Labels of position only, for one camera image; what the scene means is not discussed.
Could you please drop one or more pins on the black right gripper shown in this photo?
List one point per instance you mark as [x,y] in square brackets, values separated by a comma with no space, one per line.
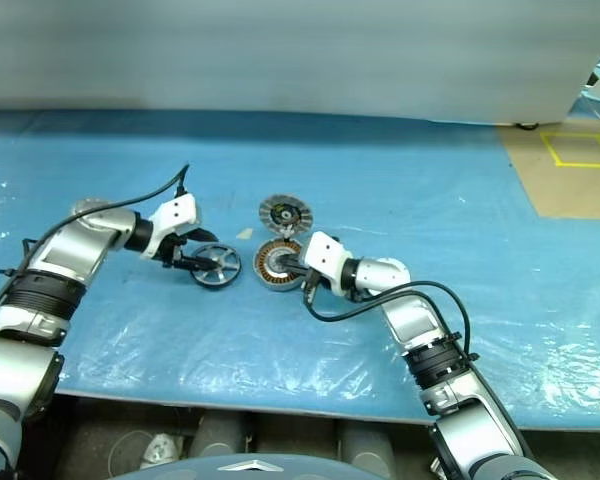
[311,285]

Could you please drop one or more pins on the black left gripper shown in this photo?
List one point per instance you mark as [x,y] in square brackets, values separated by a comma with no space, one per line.
[172,252]

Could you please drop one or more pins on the motor stator with copper windings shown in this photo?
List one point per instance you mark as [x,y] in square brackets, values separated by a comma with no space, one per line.
[267,265]

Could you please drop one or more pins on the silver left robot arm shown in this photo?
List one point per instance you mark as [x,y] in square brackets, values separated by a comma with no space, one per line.
[65,260]

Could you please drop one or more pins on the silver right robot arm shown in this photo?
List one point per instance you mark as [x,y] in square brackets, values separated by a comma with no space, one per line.
[410,320]

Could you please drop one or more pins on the silver motor rotor disc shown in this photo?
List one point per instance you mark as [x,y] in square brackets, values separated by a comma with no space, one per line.
[285,214]

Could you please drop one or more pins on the small white tape piece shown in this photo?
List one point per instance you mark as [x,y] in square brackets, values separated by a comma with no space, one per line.
[245,233]

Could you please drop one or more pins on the blue plastic table sheet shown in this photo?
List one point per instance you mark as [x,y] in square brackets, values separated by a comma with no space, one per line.
[380,175]

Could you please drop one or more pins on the grey rounded cylinder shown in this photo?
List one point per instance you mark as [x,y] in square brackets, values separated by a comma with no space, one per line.
[365,445]
[220,435]

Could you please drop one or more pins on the white crumpled object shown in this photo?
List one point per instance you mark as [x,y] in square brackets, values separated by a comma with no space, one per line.
[160,450]

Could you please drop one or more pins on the grey robot torso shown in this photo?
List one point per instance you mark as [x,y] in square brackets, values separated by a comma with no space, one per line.
[260,470]

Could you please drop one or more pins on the white backdrop panel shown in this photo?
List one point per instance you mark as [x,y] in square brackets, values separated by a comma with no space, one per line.
[280,50]

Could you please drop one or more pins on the black caster foot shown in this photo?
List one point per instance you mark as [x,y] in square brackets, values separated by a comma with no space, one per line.
[527,125]

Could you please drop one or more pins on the brown cardboard sheet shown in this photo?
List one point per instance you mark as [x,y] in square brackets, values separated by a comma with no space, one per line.
[565,195]

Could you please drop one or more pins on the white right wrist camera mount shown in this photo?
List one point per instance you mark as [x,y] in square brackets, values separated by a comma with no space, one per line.
[325,255]

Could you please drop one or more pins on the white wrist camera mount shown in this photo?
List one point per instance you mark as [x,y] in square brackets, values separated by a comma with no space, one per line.
[325,255]
[177,210]

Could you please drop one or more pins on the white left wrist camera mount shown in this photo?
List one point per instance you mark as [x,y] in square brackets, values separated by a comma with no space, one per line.
[177,210]

